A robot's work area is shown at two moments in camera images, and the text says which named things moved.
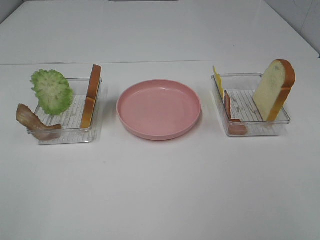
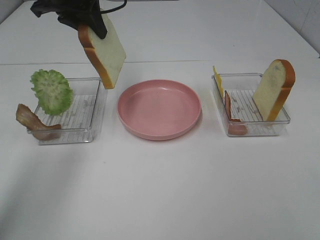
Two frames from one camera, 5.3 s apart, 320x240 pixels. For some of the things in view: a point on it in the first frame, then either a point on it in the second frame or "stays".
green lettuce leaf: x=54 y=93 stays
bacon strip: x=32 y=122 stays
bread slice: x=88 y=115 to x=107 y=54
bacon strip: x=235 y=126 stays
